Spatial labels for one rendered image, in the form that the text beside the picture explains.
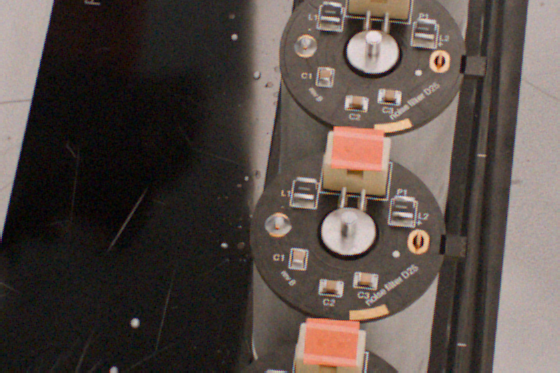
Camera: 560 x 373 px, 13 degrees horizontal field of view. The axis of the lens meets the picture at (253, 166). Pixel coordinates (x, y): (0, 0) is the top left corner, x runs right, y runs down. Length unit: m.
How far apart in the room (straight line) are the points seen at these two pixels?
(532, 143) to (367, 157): 0.09
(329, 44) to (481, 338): 0.05
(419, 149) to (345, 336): 0.04
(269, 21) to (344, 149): 0.08
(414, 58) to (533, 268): 0.07
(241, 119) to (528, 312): 0.05
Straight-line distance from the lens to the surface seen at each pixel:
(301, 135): 0.33
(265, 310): 0.32
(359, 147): 0.31
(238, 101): 0.39
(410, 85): 0.33
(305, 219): 0.32
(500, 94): 0.33
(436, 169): 0.34
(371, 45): 0.33
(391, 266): 0.31
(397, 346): 0.32
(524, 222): 0.39
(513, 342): 0.38
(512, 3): 0.34
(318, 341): 0.30
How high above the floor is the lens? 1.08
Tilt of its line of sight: 58 degrees down
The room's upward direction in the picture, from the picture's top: straight up
